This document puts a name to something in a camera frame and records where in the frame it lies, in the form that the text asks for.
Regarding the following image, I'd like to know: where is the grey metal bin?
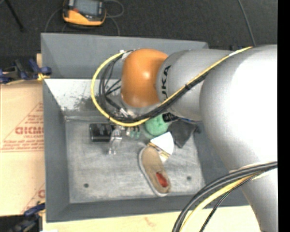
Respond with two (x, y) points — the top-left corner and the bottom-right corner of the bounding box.
(40, 32), (252, 222)

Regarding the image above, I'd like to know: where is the dark grey cloth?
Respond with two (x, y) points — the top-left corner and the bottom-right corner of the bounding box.
(169, 120), (200, 149)

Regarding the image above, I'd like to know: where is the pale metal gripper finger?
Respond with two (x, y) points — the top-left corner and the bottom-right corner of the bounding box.
(115, 130), (124, 155)
(108, 130), (116, 155)

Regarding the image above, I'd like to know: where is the beige shoe red lining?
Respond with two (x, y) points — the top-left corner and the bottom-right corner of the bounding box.
(138, 146), (173, 197)

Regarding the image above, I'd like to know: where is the black rectangular box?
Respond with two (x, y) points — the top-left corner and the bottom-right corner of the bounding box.
(88, 123), (114, 144)

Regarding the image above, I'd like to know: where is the brown cardboard board red print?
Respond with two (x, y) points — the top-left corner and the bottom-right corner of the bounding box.
(0, 53), (46, 218)

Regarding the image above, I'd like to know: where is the white paper packet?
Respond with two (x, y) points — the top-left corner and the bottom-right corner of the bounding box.
(147, 131), (175, 163)

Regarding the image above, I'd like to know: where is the green foam ball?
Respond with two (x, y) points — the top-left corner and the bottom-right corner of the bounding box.
(144, 115), (172, 140)

